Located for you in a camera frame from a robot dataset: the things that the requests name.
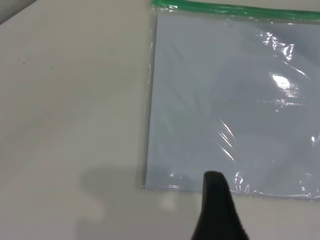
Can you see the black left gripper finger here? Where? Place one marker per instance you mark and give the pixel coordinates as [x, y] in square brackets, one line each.
[216, 212]

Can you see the clear zip bag green strip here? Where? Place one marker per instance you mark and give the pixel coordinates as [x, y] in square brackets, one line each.
[225, 87]

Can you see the white paper sheets stack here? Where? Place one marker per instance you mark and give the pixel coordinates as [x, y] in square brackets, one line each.
[212, 112]

